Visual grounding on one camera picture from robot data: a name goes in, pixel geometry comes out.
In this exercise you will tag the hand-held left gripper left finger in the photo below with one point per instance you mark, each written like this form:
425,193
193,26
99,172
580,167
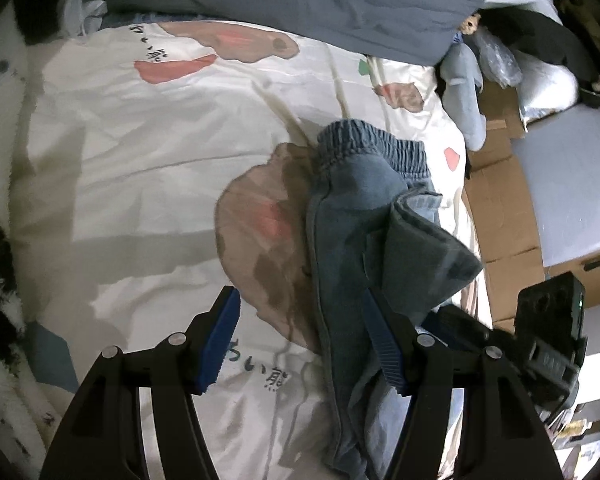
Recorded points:
219,347

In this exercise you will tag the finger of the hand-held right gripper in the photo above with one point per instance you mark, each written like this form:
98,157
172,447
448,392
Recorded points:
462,330

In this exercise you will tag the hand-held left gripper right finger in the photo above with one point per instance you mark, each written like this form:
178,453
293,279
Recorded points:
384,347

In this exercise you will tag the light blue denim pants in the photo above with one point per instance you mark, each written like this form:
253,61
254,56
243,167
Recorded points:
350,220

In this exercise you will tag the brown flattened cardboard sheet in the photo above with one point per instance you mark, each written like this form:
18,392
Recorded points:
505,200

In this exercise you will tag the grey appliance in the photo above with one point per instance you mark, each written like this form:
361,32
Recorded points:
570,185

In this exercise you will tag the cream bear print blanket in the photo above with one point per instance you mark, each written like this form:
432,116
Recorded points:
130,160

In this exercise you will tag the white pillow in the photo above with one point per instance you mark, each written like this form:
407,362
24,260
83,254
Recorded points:
547,85

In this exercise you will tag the grey neck pillow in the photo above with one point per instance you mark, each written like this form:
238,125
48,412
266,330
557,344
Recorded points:
467,100

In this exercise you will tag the clear plastic bag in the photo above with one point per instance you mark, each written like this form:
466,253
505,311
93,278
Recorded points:
500,57

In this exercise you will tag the black garment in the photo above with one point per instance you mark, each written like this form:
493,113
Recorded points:
545,35

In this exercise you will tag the black white fluffy blanket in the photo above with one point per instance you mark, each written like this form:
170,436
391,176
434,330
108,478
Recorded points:
0,160

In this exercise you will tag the small teddy bear toy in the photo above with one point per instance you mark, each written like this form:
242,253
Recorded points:
469,25

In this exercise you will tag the white plastic bag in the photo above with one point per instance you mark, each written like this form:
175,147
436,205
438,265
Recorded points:
82,7

